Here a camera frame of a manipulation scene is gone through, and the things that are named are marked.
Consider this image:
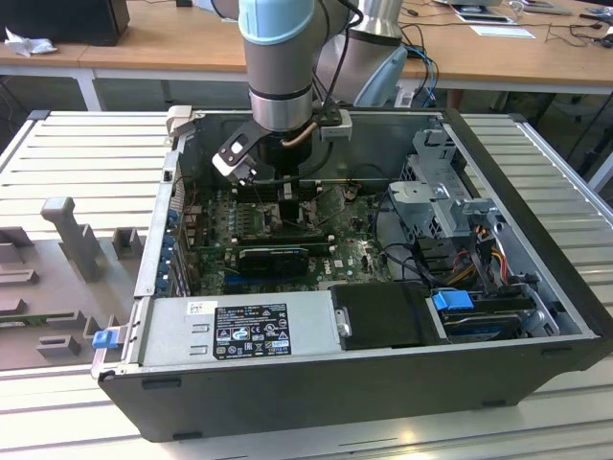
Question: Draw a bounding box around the flat tablet device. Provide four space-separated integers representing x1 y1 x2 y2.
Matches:
454 12 516 25

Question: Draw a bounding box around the green RAM stick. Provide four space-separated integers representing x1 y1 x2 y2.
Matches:
0 311 78 328

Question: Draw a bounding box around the blue disk carrier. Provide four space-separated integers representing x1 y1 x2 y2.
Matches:
430 289 475 323

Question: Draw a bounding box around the CPU socket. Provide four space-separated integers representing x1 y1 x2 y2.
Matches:
261 200 323 237

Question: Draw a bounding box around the black open PC case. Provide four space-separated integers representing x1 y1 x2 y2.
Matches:
90 105 613 445

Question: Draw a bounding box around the black graphics card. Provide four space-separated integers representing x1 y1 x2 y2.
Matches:
238 246 310 279

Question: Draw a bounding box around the small white wrist camera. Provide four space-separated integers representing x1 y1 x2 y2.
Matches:
318 108 354 143

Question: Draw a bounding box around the white sheet with blue edge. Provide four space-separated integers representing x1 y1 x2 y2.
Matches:
468 24 536 40

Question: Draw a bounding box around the black RAM slot bank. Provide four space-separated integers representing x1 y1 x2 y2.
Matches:
231 228 335 255
233 179 321 202

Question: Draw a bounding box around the yellow and black wire bundle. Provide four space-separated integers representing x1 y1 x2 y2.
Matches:
444 265 480 288

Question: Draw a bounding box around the black plastic shroud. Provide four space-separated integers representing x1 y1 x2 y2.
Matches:
329 281 451 352

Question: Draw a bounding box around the crumpled white paper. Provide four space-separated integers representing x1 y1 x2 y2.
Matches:
3 26 58 58

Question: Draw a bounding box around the blue case latch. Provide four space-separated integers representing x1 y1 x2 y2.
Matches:
91 329 119 350

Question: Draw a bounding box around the silver power supply unit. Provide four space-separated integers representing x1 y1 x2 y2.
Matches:
122 289 344 370

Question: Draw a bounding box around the grey plastic case latch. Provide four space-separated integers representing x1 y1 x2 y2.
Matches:
165 105 193 145

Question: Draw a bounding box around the white wrist camera black plate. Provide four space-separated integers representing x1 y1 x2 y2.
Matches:
212 122 262 186

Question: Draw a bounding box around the green motherboard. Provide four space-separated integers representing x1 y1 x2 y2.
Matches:
184 184 398 296

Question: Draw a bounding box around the grey parts rack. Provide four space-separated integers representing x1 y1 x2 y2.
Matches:
0 195 148 373

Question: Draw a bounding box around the wooden desk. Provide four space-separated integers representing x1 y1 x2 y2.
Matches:
0 0 133 114
79 0 613 111

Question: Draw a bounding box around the hard disk drive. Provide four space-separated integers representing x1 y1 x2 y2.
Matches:
443 310 523 344

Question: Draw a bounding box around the yellow and red wire bundle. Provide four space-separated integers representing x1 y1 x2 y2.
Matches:
492 241 513 285

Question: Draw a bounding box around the large black box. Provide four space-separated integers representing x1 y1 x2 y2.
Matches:
0 0 130 48

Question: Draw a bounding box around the silver metal drive cage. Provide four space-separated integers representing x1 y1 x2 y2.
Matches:
387 127 509 241

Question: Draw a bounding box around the black camera cable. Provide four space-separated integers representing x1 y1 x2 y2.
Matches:
248 0 365 188

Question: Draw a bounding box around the blue cable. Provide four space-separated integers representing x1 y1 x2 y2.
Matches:
406 45 440 106

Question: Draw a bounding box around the tan wrist cable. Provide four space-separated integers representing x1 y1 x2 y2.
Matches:
281 120 318 149

